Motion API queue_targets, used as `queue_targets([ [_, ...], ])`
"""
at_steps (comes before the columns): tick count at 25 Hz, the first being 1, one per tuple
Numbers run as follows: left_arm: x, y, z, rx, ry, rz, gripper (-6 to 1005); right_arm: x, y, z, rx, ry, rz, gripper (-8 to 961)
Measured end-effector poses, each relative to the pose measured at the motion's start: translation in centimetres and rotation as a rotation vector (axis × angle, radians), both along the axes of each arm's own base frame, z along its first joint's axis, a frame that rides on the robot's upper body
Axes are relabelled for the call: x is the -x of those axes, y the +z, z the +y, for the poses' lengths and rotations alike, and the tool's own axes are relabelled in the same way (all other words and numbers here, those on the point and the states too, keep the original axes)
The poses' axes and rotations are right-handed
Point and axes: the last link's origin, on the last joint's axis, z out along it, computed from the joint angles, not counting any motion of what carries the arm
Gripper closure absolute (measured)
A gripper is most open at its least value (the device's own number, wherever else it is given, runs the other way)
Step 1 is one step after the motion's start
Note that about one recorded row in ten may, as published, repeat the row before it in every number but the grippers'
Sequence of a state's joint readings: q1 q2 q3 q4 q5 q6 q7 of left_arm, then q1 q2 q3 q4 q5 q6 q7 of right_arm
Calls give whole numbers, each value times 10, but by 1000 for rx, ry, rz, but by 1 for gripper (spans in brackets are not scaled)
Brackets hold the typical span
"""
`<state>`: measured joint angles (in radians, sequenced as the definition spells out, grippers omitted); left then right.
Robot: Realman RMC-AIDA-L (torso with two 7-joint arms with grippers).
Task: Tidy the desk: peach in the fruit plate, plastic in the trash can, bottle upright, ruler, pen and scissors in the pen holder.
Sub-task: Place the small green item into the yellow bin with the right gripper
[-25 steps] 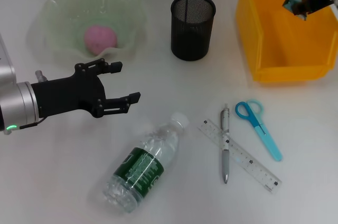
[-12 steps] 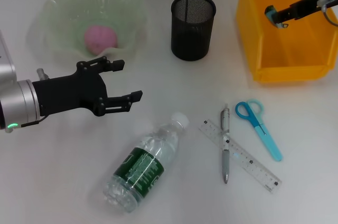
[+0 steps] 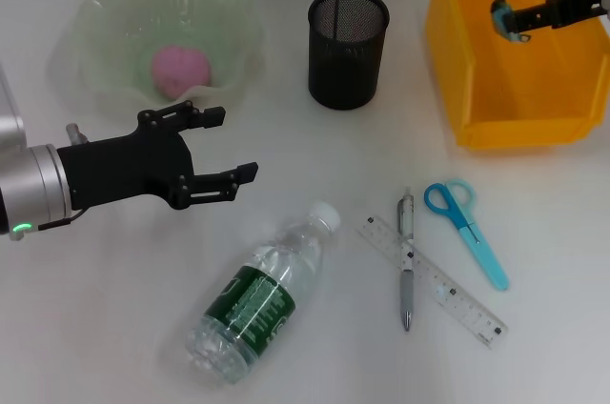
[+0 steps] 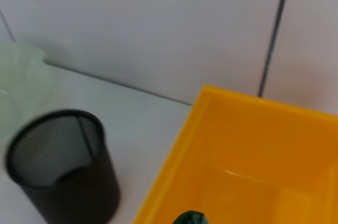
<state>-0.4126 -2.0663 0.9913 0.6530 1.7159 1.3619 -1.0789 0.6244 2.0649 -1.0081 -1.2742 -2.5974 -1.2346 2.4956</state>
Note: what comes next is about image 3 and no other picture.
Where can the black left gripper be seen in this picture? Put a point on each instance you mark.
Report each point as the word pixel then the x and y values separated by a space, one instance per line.
pixel 124 168

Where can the green plastic wrapper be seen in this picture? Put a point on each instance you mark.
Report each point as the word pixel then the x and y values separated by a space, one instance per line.
pixel 499 13

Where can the pink peach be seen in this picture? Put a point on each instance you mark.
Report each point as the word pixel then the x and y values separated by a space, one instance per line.
pixel 181 70

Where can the green label water bottle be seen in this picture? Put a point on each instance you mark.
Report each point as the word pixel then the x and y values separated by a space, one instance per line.
pixel 257 299

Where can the blue teal scissors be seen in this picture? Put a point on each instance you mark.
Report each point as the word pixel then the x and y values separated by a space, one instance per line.
pixel 469 232

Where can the translucent green fruit plate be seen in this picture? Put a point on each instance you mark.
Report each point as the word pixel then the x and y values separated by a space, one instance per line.
pixel 119 32

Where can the black mesh pen holder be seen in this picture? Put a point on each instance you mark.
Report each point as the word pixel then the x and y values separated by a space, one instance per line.
pixel 345 75

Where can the grey clear ballpoint pen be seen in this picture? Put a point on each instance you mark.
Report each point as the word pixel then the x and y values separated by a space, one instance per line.
pixel 407 289

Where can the clear plastic ruler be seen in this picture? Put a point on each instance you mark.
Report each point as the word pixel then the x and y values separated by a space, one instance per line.
pixel 457 299

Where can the yellow plastic storage bin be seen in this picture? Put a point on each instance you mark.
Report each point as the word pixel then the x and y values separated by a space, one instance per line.
pixel 524 80

